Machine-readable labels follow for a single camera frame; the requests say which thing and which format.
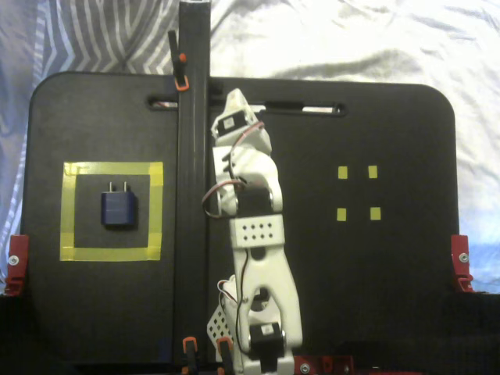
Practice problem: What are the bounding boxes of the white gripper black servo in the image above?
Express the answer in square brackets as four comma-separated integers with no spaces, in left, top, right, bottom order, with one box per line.
[210,88,273,152]

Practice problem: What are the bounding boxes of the blue white charger block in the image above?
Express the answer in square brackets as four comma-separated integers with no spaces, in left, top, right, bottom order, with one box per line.
[100,180,139,231]

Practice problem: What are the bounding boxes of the orange black spring clamp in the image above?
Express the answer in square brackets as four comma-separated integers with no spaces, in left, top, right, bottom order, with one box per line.
[166,30,191,93]
[181,335,200,375]
[216,336,235,372]

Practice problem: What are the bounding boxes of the white crumpled bedsheet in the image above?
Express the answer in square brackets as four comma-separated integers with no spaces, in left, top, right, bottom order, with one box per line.
[210,0,500,294]

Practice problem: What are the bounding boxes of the yellow tape square outline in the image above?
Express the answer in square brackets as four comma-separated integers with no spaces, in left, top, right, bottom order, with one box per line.
[59,160,164,263]

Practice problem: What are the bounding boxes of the black flat beam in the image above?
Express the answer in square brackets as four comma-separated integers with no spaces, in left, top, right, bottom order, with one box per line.
[173,0,213,364]

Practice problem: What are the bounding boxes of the grey striped blanket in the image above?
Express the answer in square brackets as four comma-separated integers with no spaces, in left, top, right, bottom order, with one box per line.
[0,0,180,292]

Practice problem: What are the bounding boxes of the black corrugated backdrop sheet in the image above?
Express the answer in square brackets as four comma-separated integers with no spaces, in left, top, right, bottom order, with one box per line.
[0,291,500,375]

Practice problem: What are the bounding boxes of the red white servo cable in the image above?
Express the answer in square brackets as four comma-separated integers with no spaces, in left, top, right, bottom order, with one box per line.
[201,121,266,220]

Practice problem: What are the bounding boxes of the red corner bracket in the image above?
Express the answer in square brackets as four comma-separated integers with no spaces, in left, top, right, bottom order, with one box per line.
[3,234,31,297]
[450,234,477,294]

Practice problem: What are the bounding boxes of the red post foot bracket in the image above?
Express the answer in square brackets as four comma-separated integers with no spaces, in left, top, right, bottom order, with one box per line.
[293,354,325,375]

